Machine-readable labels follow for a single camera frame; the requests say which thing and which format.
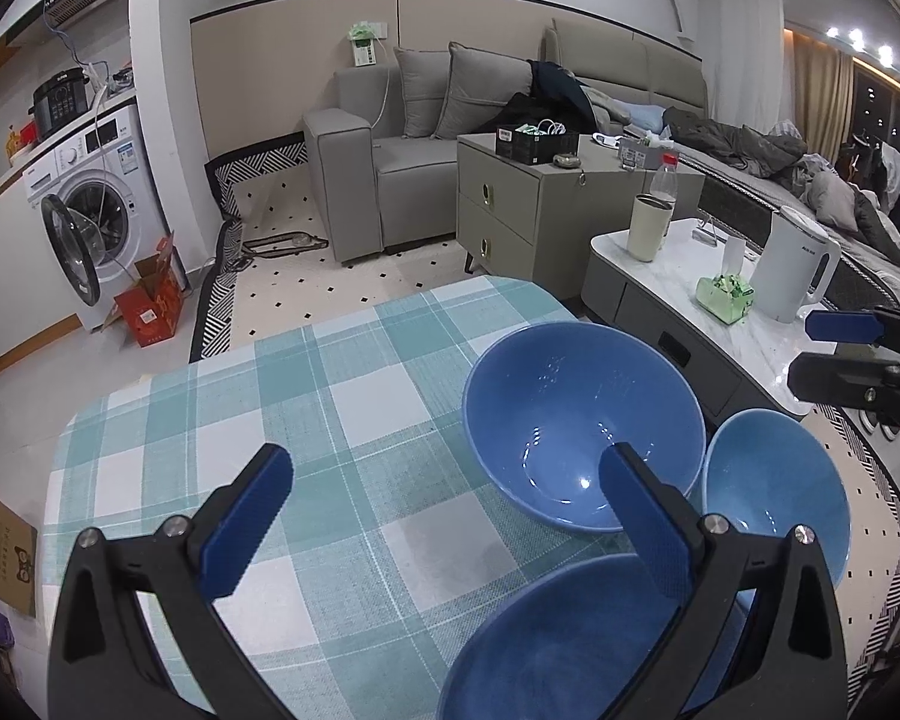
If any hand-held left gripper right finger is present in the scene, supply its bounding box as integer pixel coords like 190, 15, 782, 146
598, 442, 848, 720

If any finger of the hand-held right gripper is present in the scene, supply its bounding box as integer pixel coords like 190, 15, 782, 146
804, 306, 900, 352
787, 352, 900, 432

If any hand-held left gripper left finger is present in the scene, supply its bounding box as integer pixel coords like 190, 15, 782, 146
47, 442, 295, 720

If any blue ceramic bowl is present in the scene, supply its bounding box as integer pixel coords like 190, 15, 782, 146
437, 553, 758, 720
463, 322, 707, 535
701, 409, 852, 593

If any white electric kettle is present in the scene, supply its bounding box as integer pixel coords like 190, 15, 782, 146
754, 205, 842, 323

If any green tissue packet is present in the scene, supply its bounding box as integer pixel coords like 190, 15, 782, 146
695, 235, 757, 325

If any teal checked tablecloth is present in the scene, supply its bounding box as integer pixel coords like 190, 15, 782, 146
45, 276, 758, 720

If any marble top coffee table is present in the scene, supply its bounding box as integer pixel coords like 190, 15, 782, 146
581, 217, 900, 421

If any beige tumbler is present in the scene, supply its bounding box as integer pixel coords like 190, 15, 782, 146
628, 193, 674, 263

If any grey clothes pile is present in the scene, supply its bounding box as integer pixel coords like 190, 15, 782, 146
664, 105, 811, 181

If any clear bottle with red cap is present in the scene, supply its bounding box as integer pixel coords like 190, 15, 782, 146
647, 152, 682, 205

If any beige curtain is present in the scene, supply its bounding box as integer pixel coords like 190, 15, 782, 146
791, 26, 856, 158

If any red cardboard box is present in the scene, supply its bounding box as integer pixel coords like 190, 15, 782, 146
112, 229, 190, 348

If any brown cardboard box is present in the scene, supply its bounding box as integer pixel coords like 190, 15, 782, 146
0, 469, 38, 620

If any grey storage box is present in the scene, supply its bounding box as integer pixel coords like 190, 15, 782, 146
619, 131, 672, 170

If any white kitchen counter cabinet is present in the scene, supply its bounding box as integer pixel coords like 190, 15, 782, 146
0, 165, 83, 377

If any grey nightstand cabinet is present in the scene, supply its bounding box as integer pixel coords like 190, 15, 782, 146
456, 131, 706, 301

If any dark jacket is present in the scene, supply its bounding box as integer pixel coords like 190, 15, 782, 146
506, 58, 597, 137

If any black open box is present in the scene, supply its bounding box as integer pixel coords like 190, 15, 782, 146
495, 122, 580, 166

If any white washing machine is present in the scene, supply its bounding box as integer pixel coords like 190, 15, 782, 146
26, 101, 170, 331

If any grey sofa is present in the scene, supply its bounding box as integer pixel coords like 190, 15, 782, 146
304, 17, 900, 308

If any grey sofa pillow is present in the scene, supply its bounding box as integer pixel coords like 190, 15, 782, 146
394, 45, 451, 140
431, 41, 533, 142

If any black pressure cooker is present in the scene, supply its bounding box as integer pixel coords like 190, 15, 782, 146
31, 75, 95, 142

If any range hood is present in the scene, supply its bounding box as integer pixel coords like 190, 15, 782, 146
41, 0, 117, 31

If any green white wall holder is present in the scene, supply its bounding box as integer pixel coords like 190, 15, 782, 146
347, 21, 380, 68

